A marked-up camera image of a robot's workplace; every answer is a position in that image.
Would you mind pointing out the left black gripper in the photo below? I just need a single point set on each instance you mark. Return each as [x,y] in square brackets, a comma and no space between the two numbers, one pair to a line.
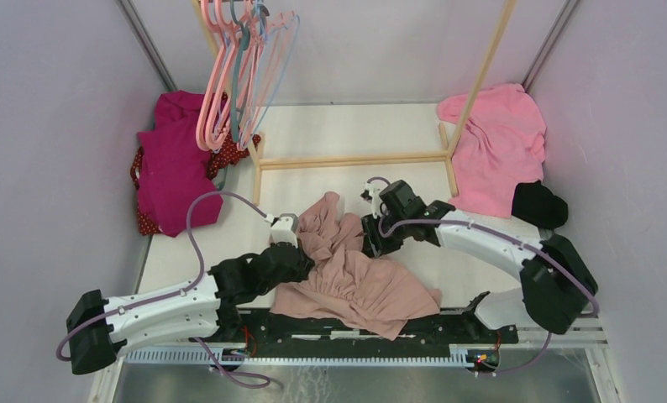
[302,269]

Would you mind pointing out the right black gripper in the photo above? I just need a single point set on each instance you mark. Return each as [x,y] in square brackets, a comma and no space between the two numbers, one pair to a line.
[374,244]

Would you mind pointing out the dusty pink skirt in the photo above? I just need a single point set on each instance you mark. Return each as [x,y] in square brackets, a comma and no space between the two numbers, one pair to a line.
[378,295]

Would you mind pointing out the pink plastic hanger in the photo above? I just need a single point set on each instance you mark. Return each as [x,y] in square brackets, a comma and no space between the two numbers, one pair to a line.
[212,125]

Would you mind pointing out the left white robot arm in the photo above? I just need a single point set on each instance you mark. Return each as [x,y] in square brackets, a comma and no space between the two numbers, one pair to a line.
[102,329]

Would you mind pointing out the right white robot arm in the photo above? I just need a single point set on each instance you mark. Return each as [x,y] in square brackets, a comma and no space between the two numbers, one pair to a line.
[555,287]

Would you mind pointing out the light blue hanger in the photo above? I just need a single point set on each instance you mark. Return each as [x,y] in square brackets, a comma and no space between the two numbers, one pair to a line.
[277,35]

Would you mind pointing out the grey teal hanger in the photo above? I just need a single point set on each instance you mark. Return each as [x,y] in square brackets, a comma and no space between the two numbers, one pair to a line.
[260,10]

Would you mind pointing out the wooden clothes rack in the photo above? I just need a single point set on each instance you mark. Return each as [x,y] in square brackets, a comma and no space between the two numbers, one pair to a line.
[449,141]

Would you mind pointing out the red polka dot garment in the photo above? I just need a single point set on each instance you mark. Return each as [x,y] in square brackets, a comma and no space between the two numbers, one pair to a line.
[233,150]

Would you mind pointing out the pink towel garment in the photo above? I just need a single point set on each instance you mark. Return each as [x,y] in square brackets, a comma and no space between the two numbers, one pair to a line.
[501,146]

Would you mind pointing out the magenta garment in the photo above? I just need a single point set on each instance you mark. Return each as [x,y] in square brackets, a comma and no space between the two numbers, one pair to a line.
[177,104]

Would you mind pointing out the black cloth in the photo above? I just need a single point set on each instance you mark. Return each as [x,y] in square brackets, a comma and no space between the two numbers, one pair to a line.
[538,205]

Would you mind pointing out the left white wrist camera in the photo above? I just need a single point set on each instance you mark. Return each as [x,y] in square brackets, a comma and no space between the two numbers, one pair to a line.
[283,229]

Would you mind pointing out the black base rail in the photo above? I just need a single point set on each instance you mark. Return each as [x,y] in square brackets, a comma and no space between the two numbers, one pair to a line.
[271,335]

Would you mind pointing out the white slotted cable duct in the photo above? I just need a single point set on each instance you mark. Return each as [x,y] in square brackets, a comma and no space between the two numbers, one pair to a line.
[199,356]

